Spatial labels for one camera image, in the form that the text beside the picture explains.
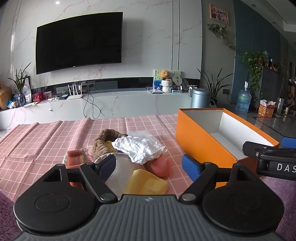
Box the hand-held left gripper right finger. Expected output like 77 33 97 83
179 154 257 202

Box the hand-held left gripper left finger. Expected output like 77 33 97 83
43 155 118 202

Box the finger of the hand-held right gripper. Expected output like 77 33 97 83
281 136 296 149
242 141 277 159

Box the cream plush cushion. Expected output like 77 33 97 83
94 154 148 197

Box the brown knitted cloth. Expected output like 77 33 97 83
92 129 129 163

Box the orange cardboard box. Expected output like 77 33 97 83
175 108 280 189

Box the pink peach toy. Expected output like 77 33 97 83
144 155 173 178

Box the white plastic bag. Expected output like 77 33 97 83
112 136 168 164

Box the yellow sponge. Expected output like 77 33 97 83
124 169 168 195

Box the pink sponge cake toy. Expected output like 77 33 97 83
63 149 94 168

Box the red tissue box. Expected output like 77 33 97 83
258 100 277 117

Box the blue water bottle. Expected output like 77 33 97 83
235 82 252 114

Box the pink clear plastic bag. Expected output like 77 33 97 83
126 130 160 144

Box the grey cabinet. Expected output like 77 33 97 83
261 66 282 107

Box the white marble television cabinet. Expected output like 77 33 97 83
0 89 204 130

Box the pink checked tablecloth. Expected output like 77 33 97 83
0 113 266 197

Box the silver trash can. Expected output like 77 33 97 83
191 88 211 108

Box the long-leaf potted plant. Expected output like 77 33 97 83
197 67 234 107

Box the white router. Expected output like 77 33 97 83
67 84 84 100

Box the bushy green plant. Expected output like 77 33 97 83
240 51 266 102

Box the painted canvas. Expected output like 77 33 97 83
153 69 181 92

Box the brown teddy bear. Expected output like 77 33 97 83
161 70 173 93

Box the black framed picture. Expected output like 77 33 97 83
23 76 31 103

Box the blue snack bag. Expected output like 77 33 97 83
6 95 20 109

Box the leafy plant in glass vase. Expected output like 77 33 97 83
8 62 31 107

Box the hanging vine plant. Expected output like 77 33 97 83
207 23 237 51

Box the black cable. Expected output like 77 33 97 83
83 91 101 120

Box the black wall television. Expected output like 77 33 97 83
35 12 124 75

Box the wall framed picture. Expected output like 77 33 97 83
209 3 230 26

